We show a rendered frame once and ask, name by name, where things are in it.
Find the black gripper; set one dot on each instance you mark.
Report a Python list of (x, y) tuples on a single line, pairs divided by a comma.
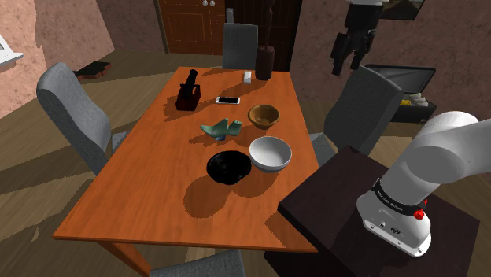
[(362, 19)]

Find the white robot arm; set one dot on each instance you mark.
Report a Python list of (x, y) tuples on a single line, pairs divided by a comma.
[(426, 161)]

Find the grey upholstered chair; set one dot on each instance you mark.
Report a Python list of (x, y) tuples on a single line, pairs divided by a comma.
[(360, 111), (73, 107), (207, 266), (239, 46)]

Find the open black case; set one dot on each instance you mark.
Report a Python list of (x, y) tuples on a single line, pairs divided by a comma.
[(406, 78)]

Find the tall dark brown vase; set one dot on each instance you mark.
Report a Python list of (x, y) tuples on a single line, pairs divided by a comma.
[(264, 63)]

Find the small white box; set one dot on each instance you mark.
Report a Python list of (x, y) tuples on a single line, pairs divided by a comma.
[(247, 77)]

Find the brown wooden bowl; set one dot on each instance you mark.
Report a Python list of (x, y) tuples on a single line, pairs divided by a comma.
[(264, 119)]

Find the white bowl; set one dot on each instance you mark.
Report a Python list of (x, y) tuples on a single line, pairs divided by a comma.
[(270, 155)]

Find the white phone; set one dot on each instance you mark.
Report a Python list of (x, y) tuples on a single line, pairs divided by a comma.
[(228, 100)]

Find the green shoe-shaped figure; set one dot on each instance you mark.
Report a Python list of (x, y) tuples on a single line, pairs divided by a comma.
[(220, 129)]

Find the dark robot stand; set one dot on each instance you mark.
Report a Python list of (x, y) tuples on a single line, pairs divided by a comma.
[(326, 203)]

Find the brown wooden door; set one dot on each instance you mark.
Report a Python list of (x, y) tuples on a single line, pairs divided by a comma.
[(191, 27)]

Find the black bottle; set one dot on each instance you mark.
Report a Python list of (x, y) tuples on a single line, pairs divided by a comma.
[(190, 82)]

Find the black bowl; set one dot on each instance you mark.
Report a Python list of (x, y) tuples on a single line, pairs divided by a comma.
[(228, 168)]

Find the dark red box holder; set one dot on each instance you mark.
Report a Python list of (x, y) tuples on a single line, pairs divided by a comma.
[(186, 103)]

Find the orange wooden table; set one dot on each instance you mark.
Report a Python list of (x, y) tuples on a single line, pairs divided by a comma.
[(153, 172)]

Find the dark flat box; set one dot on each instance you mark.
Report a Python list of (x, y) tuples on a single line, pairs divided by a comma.
[(92, 70)]

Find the white shelf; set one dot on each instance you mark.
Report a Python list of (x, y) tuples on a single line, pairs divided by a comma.
[(7, 55)]

